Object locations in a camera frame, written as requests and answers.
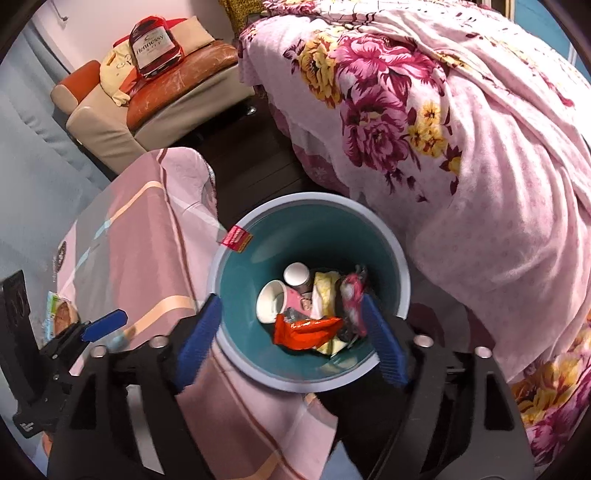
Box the grey-blue curtain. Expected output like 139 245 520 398
0 23 117 288

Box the pink striped tablecloth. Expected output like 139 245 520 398
46 147 343 480

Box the teal trash bin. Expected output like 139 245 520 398
206 194 411 393

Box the pink floral blanket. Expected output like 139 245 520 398
238 0 591 468

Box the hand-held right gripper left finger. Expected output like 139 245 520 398
46 293 223 480

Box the pink paper cup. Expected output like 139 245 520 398
256 279 315 325

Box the white paper cup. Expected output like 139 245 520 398
283 262 315 296

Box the beige and orange sofa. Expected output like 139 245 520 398
50 16 257 176

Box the bottle-shaped cushion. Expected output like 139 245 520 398
128 15 186 78

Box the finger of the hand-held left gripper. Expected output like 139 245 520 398
39 308 129 366

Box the yellow snack wrapper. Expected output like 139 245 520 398
311 271 345 319

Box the red snack wrapper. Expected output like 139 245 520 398
273 314 345 354

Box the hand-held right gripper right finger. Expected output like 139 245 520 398
360 293 539 480

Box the yellow cloth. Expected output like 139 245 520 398
100 46 139 108

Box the beige pillow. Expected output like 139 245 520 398
175 16 216 51

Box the gold patterned cloth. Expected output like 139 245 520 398
219 0 265 34

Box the green and white snack packet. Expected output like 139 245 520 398
45 292 82 342

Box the pink snack wrapper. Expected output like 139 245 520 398
339 265 370 337

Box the red wrapper on bin rim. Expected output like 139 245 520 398
219 226 254 254

